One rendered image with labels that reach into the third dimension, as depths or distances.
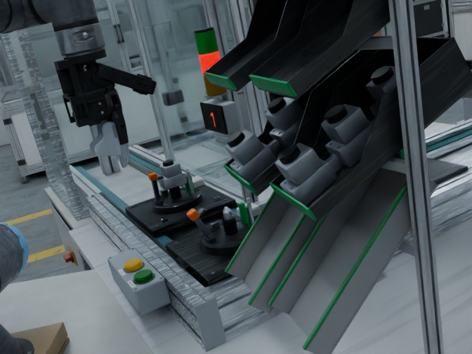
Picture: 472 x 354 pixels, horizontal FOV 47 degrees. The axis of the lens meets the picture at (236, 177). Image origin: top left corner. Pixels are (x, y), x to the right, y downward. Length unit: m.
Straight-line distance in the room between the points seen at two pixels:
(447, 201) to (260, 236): 0.53
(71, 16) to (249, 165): 0.37
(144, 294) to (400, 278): 0.53
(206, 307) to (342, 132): 0.46
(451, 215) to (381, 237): 0.64
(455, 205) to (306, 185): 0.70
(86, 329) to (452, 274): 0.78
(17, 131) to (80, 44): 5.41
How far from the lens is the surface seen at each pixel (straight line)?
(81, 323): 1.29
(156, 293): 1.14
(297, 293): 0.87
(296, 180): 0.71
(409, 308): 1.09
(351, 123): 0.73
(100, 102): 0.95
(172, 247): 1.24
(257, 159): 0.84
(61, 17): 0.94
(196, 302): 1.02
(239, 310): 1.06
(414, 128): 0.68
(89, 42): 0.94
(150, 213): 1.48
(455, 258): 1.25
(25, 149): 6.36
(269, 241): 0.97
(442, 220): 1.35
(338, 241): 0.85
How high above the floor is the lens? 1.47
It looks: 18 degrees down
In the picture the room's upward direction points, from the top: 12 degrees counter-clockwise
